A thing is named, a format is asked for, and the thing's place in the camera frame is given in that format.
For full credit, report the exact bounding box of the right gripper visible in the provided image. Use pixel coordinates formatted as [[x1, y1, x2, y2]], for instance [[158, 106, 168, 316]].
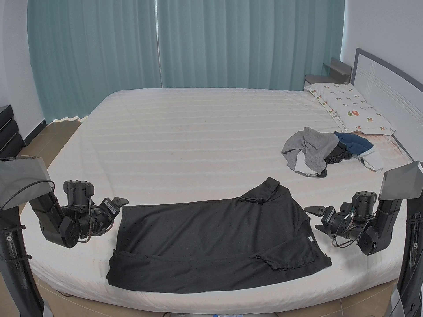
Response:
[[304, 205, 350, 240]]

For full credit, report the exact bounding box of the white printed pillow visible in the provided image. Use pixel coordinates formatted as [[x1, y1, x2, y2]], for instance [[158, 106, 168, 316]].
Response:
[[303, 82, 396, 135]]

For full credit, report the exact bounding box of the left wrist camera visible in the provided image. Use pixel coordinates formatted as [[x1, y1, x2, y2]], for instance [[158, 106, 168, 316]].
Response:
[[100, 197, 120, 218]]

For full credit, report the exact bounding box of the black T-shirt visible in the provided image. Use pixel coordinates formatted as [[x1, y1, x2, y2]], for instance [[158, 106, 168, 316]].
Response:
[[106, 176, 332, 292]]

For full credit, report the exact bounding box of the bed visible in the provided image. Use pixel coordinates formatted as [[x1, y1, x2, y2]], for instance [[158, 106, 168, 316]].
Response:
[[18, 47, 423, 311]]

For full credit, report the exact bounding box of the black chest of drawers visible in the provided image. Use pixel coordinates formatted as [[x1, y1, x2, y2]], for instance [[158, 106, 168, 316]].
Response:
[[0, 104, 25, 159]]

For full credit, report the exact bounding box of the grey bedside table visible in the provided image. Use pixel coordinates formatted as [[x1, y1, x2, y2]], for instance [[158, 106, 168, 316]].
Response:
[[304, 57, 351, 86]]

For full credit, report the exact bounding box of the blue-green curtain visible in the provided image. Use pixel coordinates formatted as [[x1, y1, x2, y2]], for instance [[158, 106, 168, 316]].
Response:
[[27, 0, 162, 125], [158, 0, 345, 92]]

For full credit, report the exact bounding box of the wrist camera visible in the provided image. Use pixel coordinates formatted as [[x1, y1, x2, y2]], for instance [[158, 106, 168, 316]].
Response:
[[321, 207, 336, 227], [100, 197, 120, 218]]

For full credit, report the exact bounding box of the black cable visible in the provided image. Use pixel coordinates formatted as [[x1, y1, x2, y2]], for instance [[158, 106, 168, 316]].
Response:
[[0, 180, 55, 210]]

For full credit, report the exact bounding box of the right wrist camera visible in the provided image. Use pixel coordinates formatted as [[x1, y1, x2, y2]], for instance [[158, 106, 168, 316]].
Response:
[[321, 207, 336, 227]]

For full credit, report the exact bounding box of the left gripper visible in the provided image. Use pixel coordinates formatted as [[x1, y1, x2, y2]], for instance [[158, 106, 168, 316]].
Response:
[[90, 196, 129, 234]]

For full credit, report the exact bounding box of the pile of clothes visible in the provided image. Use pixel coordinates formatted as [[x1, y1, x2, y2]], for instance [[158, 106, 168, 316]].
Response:
[[281, 127, 384, 178]]

